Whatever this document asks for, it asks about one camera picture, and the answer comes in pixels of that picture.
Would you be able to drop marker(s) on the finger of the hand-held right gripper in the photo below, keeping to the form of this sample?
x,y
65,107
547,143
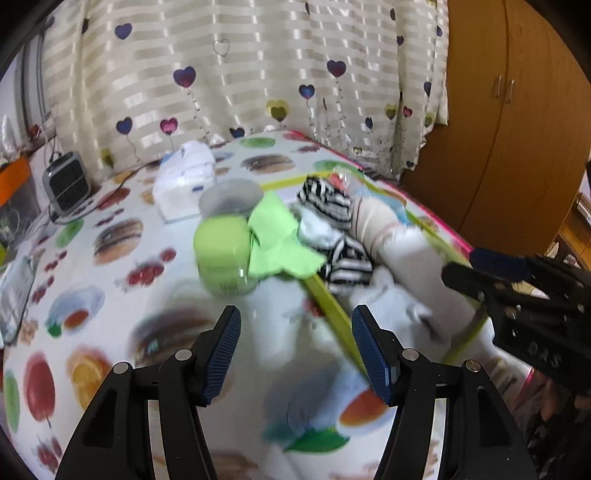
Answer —
x,y
471,279
498,263

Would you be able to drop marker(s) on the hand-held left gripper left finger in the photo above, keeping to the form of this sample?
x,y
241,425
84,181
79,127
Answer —
x,y
224,355

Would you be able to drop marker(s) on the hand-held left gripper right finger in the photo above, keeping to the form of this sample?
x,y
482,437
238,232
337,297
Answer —
x,y
371,355

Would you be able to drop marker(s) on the black white striped cloth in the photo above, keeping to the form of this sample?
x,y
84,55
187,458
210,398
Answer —
x,y
346,263
323,198

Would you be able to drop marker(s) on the beige towel red stitching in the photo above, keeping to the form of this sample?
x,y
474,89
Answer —
x,y
374,217

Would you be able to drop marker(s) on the bright green cloth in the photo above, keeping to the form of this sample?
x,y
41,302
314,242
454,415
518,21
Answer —
x,y
272,240

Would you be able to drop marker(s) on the clear jar green lid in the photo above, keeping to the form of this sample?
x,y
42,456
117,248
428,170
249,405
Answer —
x,y
221,249

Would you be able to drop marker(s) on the wooden wardrobe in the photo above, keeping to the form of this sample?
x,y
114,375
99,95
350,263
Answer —
x,y
508,138

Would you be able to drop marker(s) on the fruit print tablecloth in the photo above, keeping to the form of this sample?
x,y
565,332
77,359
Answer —
x,y
115,258

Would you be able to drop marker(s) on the clear plastic lidded container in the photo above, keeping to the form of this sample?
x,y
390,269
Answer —
x,y
231,196

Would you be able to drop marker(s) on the white tissue pack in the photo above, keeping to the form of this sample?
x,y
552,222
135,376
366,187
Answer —
x,y
180,184

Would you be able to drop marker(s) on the light blue wet wipes pack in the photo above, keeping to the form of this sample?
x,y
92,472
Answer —
x,y
16,295

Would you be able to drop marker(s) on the grey desktop heater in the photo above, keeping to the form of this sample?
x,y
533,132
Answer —
x,y
67,182

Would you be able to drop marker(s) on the orange lidded storage box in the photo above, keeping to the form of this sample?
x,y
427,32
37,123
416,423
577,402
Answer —
x,y
14,177

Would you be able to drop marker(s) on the heart print striped curtain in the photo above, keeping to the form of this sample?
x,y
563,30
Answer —
x,y
231,69

